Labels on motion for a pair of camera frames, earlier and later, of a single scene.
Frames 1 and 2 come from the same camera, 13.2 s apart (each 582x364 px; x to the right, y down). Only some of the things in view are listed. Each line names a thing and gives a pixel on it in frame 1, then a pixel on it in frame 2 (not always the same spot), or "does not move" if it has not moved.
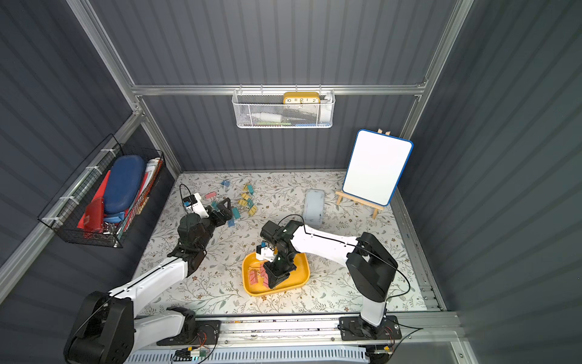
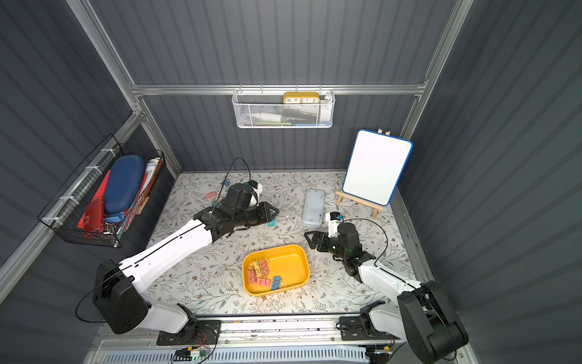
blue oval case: x=123 y=182 does not move
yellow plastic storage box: x=253 y=282 does not move
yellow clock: x=301 y=98 does not move
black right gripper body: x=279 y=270 -> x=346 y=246
